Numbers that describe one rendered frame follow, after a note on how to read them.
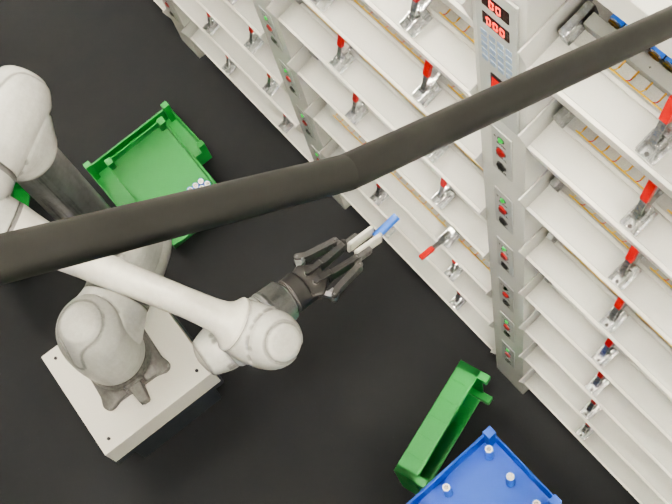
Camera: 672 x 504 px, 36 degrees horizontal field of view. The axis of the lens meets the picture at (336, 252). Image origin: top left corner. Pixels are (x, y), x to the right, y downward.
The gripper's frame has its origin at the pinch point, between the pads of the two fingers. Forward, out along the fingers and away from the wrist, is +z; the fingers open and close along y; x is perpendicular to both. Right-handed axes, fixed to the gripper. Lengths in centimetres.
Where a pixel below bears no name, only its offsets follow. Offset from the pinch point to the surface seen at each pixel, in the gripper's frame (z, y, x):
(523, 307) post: 11.8, 32.7, 3.6
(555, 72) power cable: -32, 53, 118
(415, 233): 22.6, -6.3, -26.3
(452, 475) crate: -13, 42, -25
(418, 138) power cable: -46, 53, 121
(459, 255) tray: 16.8, 11.7, -8.3
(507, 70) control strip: -7, 31, 81
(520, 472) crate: -3, 51, -23
